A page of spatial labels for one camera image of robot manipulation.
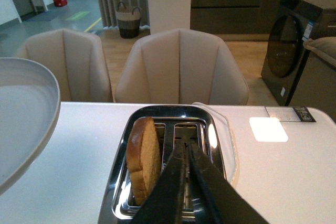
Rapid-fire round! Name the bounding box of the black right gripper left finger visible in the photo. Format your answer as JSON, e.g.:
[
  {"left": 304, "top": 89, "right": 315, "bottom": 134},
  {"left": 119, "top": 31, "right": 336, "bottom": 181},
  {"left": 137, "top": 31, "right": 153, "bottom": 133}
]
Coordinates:
[{"left": 133, "top": 144, "right": 186, "bottom": 223}]

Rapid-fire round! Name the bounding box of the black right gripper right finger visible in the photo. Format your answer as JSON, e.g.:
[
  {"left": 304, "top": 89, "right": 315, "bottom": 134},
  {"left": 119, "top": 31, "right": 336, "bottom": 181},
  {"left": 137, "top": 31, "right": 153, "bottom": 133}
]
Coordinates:
[{"left": 187, "top": 143, "right": 268, "bottom": 223}]

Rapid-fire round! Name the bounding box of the slice of brown bread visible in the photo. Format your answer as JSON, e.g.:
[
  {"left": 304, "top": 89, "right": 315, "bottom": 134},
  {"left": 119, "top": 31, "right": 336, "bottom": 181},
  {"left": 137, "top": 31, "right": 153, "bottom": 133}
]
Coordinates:
[{"left": 126, "top": 117, "right": 161, "bottom": 206}]

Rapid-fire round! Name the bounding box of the grey round plate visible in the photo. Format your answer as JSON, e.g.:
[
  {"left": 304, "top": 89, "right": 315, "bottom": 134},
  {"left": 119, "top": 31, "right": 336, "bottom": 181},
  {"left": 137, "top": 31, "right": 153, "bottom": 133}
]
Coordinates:
[{"left": 1, "top": 57, "right": 60, "bottom": 194}]

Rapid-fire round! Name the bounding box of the silver two-slot toaster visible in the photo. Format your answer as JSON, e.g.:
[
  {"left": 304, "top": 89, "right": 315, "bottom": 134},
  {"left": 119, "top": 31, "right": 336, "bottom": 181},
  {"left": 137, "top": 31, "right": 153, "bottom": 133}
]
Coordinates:
[{"left": 98, "top": 103, "right": 237, "bottom": 223}]

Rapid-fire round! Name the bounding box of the black and white label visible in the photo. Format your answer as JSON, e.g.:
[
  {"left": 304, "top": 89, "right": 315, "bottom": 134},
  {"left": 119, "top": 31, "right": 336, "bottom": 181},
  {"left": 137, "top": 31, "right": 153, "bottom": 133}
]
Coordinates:
[{"left": 265, "top": 106, "right": 316, "bottom": 122}]

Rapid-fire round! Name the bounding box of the beige chair on right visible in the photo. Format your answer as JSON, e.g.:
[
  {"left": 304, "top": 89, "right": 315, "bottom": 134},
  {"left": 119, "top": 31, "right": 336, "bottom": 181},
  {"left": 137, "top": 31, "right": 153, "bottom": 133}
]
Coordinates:
[{"left": 115, "top": 29, "right": 249, "bottom": 105}]

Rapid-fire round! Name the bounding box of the beige chair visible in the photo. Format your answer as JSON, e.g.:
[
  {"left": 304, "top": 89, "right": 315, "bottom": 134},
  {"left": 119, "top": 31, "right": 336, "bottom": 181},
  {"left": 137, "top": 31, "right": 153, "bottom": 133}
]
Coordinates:
[
  {"left": 14, "top": 28, "right": 113, "bottom": 102},
  {"left": 115, "top": 29, "right": 249, "bottom": 105}
]

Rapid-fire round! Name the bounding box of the beige chair on left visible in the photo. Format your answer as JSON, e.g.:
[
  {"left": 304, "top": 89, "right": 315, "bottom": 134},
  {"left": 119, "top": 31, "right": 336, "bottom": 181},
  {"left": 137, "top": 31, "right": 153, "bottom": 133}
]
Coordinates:
[{"left": 14, "top": 28, "right": 113, "bottom": 102}]

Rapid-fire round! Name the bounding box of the grey cushioned seat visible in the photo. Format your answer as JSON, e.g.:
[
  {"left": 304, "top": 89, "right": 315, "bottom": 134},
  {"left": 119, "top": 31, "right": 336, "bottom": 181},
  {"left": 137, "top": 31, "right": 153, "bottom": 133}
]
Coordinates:
[{"left": 303, "top": 37, "right": 335, "bottom": 69}]

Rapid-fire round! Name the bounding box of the woven laundry basket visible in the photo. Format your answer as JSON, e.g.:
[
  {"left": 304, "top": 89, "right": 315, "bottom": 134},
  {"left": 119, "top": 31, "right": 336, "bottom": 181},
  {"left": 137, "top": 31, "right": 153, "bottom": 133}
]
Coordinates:
[{"left": 116, "top": 2, "right": 141, "bottom": 39}]

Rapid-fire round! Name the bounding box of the black washing machine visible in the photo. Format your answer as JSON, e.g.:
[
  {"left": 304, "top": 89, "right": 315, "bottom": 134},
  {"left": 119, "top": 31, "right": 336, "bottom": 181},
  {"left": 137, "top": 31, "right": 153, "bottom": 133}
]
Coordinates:
[{"left": 261, "top": 0, "right": 335, "bottom": 105}]

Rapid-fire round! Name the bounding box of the white cabinet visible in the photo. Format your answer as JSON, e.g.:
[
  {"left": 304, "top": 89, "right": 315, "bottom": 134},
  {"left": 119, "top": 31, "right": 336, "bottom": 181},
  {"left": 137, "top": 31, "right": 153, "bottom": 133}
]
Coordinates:
[{"left": 148, "top": 0, "right": 191, "bottom": 34}]

